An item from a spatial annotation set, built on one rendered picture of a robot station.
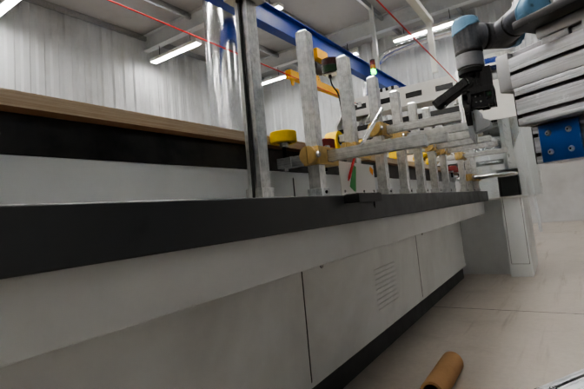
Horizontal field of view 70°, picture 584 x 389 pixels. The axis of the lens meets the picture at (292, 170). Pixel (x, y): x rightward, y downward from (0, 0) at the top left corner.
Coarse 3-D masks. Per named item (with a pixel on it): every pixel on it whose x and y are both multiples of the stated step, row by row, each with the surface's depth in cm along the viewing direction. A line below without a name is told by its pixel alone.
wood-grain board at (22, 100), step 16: (0, 96) 65; (16, 96) 67; (32, 96) 69; (48, 96) 71; (16, 112) 70; (32, 112) 70; (48, 112) 71; (64, 112) 73; (80, 112) 76; (96, 112) 78; (112, 112) 81; (128, 112) 84; (128, 128) 88; (144, 128) 89; (160, 128) 91; (176, 128) 95; (192, 128) 99; (208, 128) 103; (224, 128) 108; (304, 144) 142; (368, 160) 190
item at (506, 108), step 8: (496, 80) 341; (496, 88) 341; (496, 96) 340; (504, 96) 337; (512, 96) 334; (504, 104) 337; (512, 104) 334; (464, 112) 354; (488, 112) 343; (496, 112) 340; (504, 112) 337; (512, 112) 334; (464, 120) 353
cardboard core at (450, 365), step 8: (448, 352) 159; (440, 360) 153; (448, 360) 151; (456, 360) 153; (440, 368) 144; (448, 368) 146; (456, 368) 149; (432, 376) 139; (440, 376) 139; (448, 376) 141; (456, 376) 147; (424, 384) 136; (432, 384) 134; (440, 384) 134; (448, 384) 138
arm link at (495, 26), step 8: (488, 24) 118; (496, 24) 116; (488, 32) 117; (496, 32) 116; (504, 32) 113; (488, 40) 117; (496, 40) 118; (504, 40) 116; (512, 40) 115; (520, 40) 118; (488, 48) 120; (496, 48) 121; (504, 48) 122
